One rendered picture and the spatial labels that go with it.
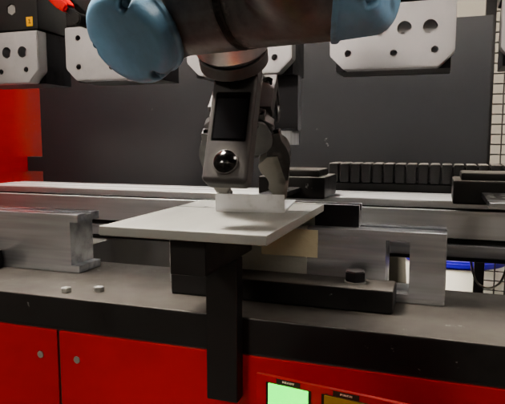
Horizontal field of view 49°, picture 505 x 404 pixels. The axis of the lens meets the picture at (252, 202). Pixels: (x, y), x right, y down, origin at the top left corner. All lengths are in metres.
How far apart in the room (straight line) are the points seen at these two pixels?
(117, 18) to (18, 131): 1.25
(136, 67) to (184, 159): 0.98
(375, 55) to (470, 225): 0.39
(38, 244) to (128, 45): 0.60
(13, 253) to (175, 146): 0.56
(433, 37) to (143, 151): 0.91
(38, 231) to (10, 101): 0.72
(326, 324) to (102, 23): 0.41
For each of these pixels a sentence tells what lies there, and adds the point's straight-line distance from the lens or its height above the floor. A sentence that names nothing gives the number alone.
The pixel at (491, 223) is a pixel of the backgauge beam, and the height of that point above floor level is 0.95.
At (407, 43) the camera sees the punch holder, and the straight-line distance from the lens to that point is 0.72.
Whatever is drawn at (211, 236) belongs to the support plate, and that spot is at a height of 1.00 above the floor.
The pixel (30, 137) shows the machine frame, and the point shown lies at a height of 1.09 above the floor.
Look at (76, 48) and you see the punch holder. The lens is 0.89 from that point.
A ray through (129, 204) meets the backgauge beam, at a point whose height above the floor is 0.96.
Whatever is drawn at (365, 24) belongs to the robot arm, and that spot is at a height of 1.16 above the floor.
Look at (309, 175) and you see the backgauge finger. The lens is 0.97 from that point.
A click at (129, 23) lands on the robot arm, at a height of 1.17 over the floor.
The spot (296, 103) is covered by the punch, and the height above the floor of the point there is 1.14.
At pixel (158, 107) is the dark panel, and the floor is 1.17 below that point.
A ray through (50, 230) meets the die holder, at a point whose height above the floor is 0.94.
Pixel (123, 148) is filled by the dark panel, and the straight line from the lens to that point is 1.48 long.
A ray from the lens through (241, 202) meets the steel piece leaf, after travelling 0.67.
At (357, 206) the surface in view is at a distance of 0.75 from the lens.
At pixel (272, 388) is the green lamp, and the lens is 0.61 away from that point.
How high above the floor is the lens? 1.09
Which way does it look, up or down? 6 degrees down
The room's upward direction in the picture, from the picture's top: straight up
